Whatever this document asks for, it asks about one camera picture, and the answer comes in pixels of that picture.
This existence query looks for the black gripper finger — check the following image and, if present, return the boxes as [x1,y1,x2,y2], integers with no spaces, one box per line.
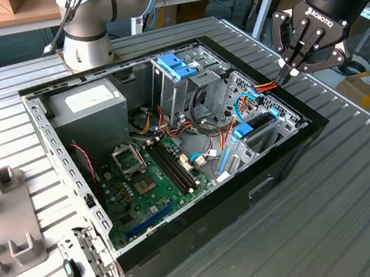
[277,25,355,85]
[267,7,316,86]

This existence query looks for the orange red power wire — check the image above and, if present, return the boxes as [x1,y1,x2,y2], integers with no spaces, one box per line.
[212,78,286,151]

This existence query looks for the hard disk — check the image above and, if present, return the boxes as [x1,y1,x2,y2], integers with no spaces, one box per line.
[212,107,286,176]

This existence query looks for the grey metal disk bay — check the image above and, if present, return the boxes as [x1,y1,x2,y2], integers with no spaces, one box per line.
[208,103,314,179]

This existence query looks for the labelled cardboard box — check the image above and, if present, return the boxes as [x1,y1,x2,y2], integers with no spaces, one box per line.
[334,70,370,140]

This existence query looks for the blue drive cage latch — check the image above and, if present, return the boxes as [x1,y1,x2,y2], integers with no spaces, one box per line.
[157,50,200,84]

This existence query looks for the grey metal drive cage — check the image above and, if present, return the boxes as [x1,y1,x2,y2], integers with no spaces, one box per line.
[145,44,238,135]

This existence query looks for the cream board connector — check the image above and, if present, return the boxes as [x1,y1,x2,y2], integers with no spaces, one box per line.
[178,152,195,174]

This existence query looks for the black RAM slot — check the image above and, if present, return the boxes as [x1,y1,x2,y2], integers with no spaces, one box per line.
[145,140,190,199]
[153,136,199,192]

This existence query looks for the metal socket cover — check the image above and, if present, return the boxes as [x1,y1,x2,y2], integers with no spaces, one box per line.
[110,142,150,184]

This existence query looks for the open black PC case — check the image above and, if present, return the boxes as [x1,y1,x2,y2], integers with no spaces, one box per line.
[14,21,349,277]

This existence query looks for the grey power supply unit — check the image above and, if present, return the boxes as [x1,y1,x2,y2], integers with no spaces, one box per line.
[45,75,134,165]

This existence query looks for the blue expansion slot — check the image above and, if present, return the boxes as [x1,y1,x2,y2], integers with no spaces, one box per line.
[122,199,180,241]

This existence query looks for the green motherboard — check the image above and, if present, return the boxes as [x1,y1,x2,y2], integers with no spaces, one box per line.
[92,131,220,252]

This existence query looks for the black teal latch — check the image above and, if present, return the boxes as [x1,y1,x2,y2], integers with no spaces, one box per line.
[62,258,83,277]

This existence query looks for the grey parts rack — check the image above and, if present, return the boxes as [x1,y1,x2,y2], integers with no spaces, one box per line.
[0,162,52,277]

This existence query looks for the black cable coil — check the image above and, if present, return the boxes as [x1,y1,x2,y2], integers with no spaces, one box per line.
[336,58,369,77]

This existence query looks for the blue flat data wire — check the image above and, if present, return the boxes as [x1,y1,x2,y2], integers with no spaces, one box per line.
[189,150,224,166]
[232,85,267,123]

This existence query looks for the multicolour wire bundle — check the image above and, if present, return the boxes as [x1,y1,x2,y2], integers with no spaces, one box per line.
[156,96,231,156]

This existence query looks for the yellow orange wire bundle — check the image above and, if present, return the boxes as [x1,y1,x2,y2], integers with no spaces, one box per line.
[137,111,155,135]

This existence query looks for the red black twisted wire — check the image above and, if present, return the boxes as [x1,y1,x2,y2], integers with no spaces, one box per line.
[70,140,101,197]

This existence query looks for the black camera cable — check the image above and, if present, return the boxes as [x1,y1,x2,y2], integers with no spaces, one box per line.
[35,0,94,58]

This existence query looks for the metal card retention bracket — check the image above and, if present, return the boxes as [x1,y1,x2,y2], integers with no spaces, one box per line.
[54,222,121,277]

